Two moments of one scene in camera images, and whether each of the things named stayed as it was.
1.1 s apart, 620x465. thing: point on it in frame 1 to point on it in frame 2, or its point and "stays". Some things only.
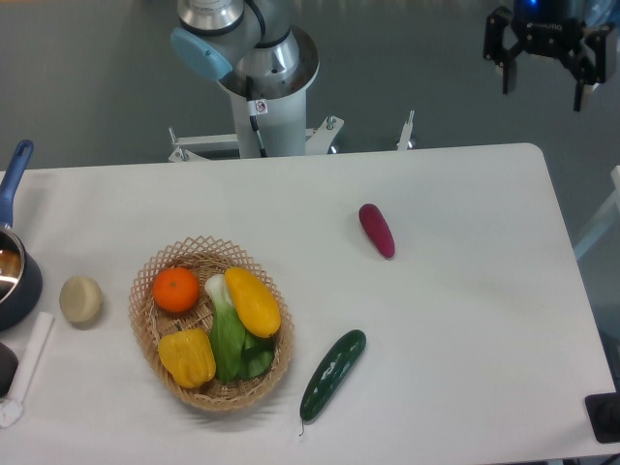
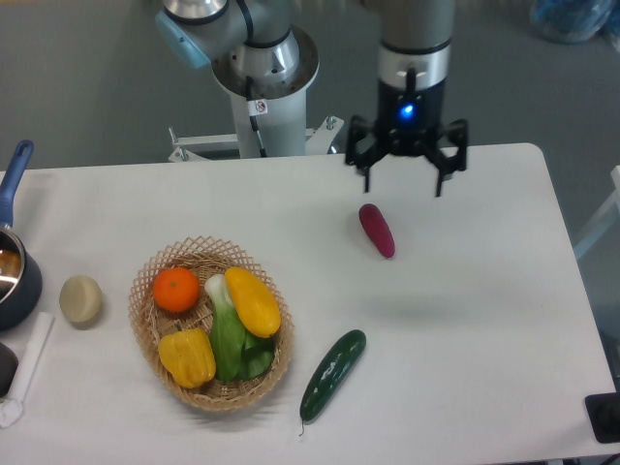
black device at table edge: (604, 414) stays
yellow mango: (258, 311) stays
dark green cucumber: (332, 371) stays
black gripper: (549, 28) to (409, 122)
